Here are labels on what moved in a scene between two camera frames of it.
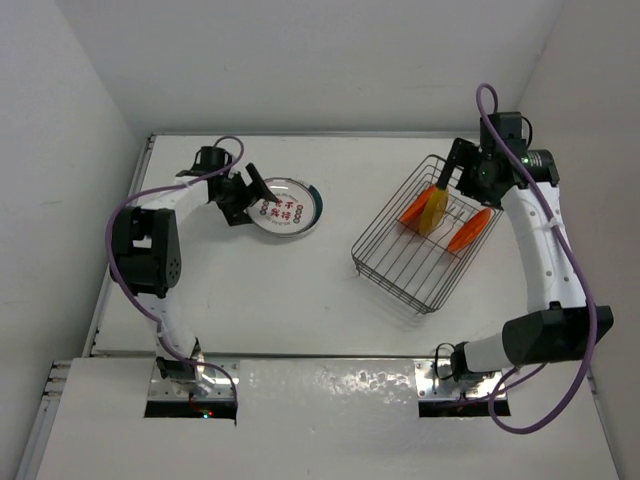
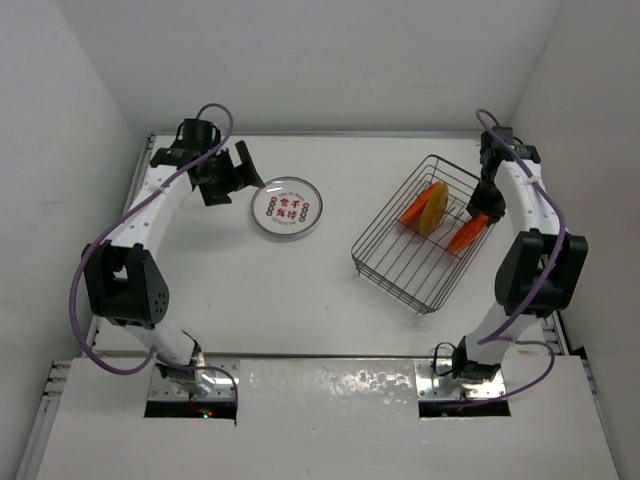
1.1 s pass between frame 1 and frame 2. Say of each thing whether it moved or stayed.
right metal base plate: stayed
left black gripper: moved
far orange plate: stayed
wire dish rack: stayed
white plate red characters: moved
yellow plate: stayed
